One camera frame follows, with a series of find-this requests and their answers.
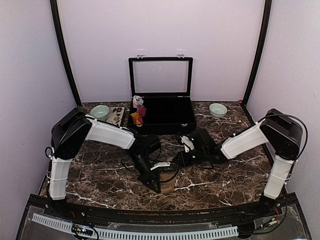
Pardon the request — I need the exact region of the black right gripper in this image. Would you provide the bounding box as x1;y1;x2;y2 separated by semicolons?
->
173;148;208;167

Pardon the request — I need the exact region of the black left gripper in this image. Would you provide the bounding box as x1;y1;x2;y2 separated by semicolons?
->
128;151;161;193

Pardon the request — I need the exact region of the brown sock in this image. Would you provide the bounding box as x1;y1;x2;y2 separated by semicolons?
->
159;157;180;195

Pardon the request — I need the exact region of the magenta striped sock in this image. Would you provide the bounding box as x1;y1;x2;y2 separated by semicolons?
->
130;112;144;125

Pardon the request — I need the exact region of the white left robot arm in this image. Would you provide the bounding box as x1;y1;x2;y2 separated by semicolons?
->
44;107;180;218

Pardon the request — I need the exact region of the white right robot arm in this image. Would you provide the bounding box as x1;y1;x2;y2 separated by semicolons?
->
172;108;309;217

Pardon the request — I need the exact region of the magenta purple rolled sock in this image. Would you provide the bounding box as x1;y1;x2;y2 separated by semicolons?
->
137;105;147;118

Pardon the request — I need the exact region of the green bowl at right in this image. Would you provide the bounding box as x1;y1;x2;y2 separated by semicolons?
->
209;103;228;119

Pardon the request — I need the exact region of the pink white rolled sock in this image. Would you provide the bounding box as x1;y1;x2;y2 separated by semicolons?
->
132;95;144;110

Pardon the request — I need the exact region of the green ceramic bowl on plate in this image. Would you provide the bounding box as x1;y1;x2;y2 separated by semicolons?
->
90;105;110;121

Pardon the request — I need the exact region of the black compartment storage box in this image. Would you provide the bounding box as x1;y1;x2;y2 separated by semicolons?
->
127;56;197;135

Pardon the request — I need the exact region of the white perforated front rail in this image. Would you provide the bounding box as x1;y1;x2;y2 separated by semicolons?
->
31;213;239;240

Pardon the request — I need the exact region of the black right corner post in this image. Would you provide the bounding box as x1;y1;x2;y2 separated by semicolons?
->
241;0;272;108

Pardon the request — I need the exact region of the black corner post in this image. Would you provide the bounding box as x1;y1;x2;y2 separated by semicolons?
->
241;0;272;108
49;0;82;107

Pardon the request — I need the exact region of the black left corner post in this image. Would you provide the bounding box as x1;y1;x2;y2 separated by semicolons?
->
49;0;82;107

